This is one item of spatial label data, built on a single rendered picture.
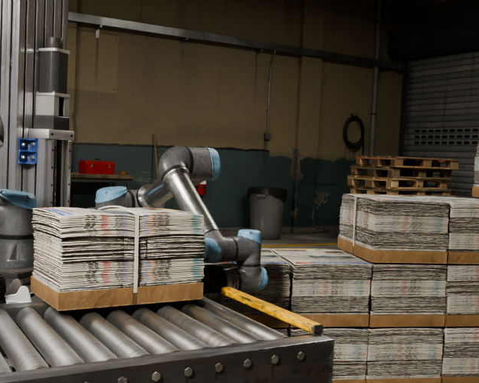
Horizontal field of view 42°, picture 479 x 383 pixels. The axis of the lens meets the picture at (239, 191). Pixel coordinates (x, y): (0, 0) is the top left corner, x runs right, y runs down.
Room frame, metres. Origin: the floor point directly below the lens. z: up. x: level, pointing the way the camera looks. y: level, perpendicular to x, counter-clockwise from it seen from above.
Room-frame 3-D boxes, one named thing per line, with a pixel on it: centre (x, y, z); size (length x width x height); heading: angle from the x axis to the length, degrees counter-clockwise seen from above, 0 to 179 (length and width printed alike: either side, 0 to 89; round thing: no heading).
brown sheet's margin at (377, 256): (2.42, -0.58, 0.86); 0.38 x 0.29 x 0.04; 10
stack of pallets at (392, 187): (8.96, -2.30, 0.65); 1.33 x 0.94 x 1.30; 124
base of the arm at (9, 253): (1.97, 0.69, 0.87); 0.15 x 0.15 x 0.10
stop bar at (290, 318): (1.57, -0.08, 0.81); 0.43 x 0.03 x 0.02; 30
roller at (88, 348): (1.35, 0.33, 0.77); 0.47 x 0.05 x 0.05; 30
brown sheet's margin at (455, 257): (2.47, -0.87, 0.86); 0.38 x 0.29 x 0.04; 10
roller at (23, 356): (1.28, 0.44, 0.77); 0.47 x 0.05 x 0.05; 30
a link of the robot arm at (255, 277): (1.97, -0.04, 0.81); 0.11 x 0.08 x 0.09; 120
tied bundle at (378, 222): (2.42, -0.59, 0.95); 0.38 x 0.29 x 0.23; 10
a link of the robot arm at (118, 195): (2.42, 0.49, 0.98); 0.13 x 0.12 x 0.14; 128
